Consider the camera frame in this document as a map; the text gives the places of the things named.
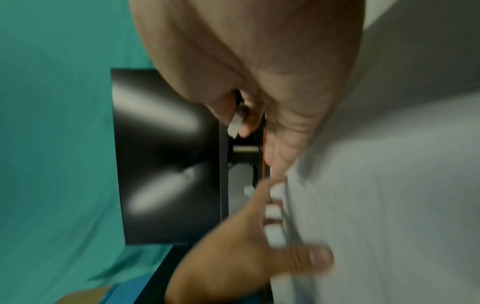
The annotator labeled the black computer monitor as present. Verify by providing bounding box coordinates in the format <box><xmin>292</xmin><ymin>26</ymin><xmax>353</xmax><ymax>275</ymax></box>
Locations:
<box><xmin>109</xmin><ymin>68</ymin><xmax>230</xmax><ymax>246</ymax></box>

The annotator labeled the person's right hand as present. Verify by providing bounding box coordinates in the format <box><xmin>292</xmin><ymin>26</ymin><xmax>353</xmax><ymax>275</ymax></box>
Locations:
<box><xmin>128</xmin><ymin>0</ymin><xmax>368</xmax><ymax>182</ymax></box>

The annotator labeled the white eraser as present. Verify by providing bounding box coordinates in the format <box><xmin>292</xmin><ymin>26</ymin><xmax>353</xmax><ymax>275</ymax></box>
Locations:
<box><xmin>226</xmin><ymin>103</ymin><xmax>251</xmax><ymax>140</ymax></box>

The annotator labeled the person's left hand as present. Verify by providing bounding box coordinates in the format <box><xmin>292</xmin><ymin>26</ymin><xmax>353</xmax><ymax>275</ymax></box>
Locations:
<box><xmin>164</xmin><ymin>176</ymin><xmax>336</xmax><ymax>304</ymax></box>

